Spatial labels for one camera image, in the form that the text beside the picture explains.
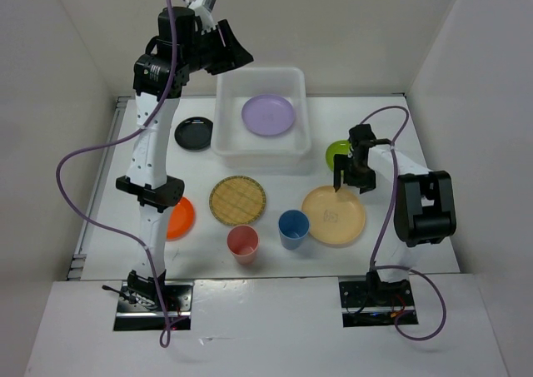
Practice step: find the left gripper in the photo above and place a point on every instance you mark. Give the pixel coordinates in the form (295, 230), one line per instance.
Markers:
(237, 54)

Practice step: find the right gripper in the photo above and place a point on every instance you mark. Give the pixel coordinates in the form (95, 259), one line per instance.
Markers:
(366, 182)

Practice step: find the beige plate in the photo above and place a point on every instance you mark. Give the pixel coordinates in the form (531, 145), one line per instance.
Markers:
(337, 218)

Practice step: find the purple plate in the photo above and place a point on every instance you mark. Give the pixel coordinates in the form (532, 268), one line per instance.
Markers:
(268, 115)

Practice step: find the orange plate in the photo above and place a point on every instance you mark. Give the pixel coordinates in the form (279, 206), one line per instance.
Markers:
(181, 220)

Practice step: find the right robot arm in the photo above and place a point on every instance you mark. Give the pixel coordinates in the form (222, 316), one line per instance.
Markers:
(421, 211)

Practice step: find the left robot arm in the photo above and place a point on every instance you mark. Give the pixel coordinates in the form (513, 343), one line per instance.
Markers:
(158, 87)

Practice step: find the white plastic bin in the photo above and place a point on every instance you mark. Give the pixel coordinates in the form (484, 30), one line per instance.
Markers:
(234, 143)

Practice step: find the green plate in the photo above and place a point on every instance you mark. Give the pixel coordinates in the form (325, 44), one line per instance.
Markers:
(341, 147)

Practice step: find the blue cup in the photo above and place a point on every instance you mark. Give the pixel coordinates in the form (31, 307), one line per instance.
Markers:
(293, 226)

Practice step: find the black plate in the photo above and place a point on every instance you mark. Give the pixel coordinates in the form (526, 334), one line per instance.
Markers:
(194, 133)

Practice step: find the round bamboo mat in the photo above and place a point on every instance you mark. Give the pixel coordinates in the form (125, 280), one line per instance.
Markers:
(237, 200)

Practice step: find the pink cup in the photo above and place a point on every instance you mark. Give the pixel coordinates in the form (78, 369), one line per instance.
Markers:
(243, 243)

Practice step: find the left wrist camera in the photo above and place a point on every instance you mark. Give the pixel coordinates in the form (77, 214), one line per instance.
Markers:
(204, 3)

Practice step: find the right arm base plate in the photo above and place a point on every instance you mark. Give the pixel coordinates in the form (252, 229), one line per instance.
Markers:
(361, 309)

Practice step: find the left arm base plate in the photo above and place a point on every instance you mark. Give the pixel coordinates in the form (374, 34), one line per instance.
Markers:
(133, 313)

